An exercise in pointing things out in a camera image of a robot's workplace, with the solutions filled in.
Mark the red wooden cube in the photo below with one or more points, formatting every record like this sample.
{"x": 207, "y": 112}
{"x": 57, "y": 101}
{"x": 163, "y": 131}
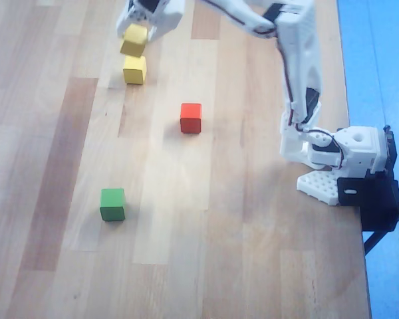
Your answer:
{"x": 190, "y": 118}

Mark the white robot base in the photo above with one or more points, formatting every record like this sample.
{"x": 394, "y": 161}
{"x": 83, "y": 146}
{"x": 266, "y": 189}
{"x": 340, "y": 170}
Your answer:
{"x": 362, "y": 149}

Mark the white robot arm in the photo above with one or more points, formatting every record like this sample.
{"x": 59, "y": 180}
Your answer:
{"x": 299, "y": 63}

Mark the black table clamp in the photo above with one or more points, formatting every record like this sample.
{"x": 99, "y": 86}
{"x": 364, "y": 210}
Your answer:
{"x": 374, "y": 202}

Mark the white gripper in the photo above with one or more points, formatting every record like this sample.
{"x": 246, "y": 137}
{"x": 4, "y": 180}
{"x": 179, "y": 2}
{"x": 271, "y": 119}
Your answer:
{"x": 164, "y": 20}

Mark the yellow wooden cube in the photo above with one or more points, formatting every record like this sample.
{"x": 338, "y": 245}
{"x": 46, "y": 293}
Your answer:
{"x": 134, "y": 70}
{"x": 134, "y": 40}

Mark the green wooden cube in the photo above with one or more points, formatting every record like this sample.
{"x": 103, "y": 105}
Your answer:
{"x": 112, "y": 205}

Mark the black table leg bar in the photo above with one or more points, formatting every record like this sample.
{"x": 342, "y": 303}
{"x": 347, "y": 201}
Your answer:
{"x": 375, "y": 242}

